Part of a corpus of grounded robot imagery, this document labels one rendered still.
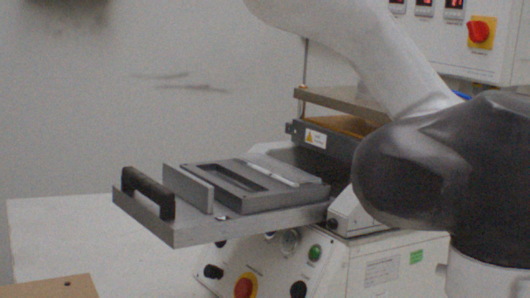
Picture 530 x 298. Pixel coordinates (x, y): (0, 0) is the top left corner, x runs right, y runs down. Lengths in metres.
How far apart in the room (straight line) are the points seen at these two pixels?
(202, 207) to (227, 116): 1.75
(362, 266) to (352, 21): 0.50
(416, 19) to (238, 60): 1.45
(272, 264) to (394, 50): 0.54
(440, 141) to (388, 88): 0.15
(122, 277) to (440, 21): 0.75
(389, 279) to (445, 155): 0.59
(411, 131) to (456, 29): 0.71
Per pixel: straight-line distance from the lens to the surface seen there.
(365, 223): 1.05
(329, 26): 0.66
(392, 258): 1.11
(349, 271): 1.05
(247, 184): 1.07
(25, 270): 1.36
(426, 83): 0.68
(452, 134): 0.56
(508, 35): 1.21
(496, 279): 0.57
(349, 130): 1.18
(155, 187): 0.96
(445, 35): 1.29
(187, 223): 0.94
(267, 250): 1.15
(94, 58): 2.56
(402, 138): 0.57
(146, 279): 1.29
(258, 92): 2.75
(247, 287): 1.15
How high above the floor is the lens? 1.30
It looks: 15 degrees down
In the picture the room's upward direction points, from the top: 4 degrees clockwise
